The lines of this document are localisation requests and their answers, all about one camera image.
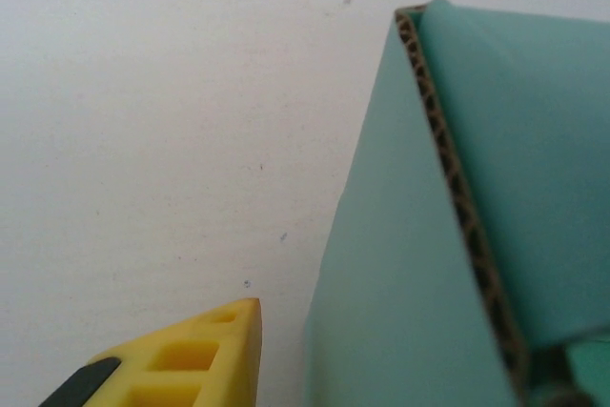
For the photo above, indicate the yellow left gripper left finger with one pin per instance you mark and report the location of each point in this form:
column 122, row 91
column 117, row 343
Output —
column 190, row 359

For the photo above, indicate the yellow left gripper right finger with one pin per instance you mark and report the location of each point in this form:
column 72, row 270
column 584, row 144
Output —
column 569, row 397

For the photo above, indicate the teal corrugated cardboard box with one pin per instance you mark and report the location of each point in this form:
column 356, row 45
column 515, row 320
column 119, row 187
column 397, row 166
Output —
column 391, row 235

